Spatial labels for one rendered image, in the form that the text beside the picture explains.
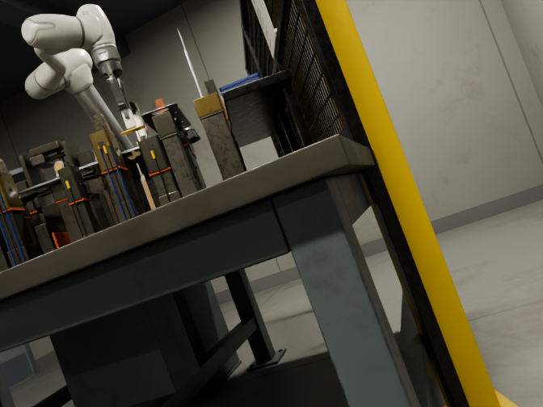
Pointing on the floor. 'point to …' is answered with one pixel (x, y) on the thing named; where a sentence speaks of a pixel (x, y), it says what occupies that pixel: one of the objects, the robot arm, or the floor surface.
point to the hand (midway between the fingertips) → (128, 119)
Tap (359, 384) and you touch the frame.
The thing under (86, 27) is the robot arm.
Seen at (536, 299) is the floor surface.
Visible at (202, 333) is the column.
